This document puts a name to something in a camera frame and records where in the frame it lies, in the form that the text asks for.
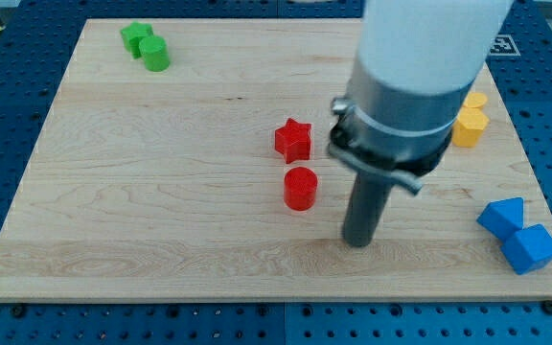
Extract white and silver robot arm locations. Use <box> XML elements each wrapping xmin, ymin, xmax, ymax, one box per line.
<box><xmin>328</xmin><ymin>0</ymin><xmax>513</xmax><ymax>194</ymax></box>

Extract red star block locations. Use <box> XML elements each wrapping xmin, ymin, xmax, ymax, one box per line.
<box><xmin>274</xmin><ymin>118</ymin><xmax>311</xmax><ymax>164</ymax></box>

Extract green star block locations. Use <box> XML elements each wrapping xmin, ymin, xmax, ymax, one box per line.
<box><xmin>120</xmin><ymin>21</ymin><xmax>153</xmax><ymax>58</ymax></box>

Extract red cylinder block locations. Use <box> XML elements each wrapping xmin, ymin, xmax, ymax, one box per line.
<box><xmin>284</xmin><ymin>167</ymin><xmax>318</xmax><ymax>211</ymax></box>

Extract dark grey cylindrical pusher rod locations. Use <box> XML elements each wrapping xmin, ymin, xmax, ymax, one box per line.
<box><xmin>342</xmin><ymin>173</ymin><xmax>393</xmax><ymax>247</ymax></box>

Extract light wooden board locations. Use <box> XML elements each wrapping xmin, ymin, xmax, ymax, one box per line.
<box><xmin>0</xmin><ymin>19</ymin><xmax>552</xmax><ymax>304</ymax></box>

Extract green cylinder block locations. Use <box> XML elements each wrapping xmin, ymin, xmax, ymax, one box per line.
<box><xmin>139</xmin><ymin>35</ymin><xmax>171</xmax><ymax>72</ymax></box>

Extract yellow hexagon block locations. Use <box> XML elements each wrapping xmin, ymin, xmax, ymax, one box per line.
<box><xmin>451</xmin><ymin>107</ymin><xmax>490</xmax><ymax>148</ymax></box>

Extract yellow cylinder block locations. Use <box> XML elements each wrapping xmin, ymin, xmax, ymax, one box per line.
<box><xmin>462</xmin><ymin>92</ymin><xmax>489</xmax><ymax>110</ymax></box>

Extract blue triangle block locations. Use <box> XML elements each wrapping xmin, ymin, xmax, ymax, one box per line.
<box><xmin>476</xmin><ymin>197</ymin><xmax>524</xmax><ymax>242</ymax></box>

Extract black white fiducial marker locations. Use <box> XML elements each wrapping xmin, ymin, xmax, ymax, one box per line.
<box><xmin>489</xmin><ymin>34</ymin><xmax>520</xmax><ymax>57</ymax></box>

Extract blue cube block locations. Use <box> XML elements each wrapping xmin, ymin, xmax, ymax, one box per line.
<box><xmin>500</xmin><ymin>224</ymin><xmax>552</xmax><ymax>275</ymax></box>

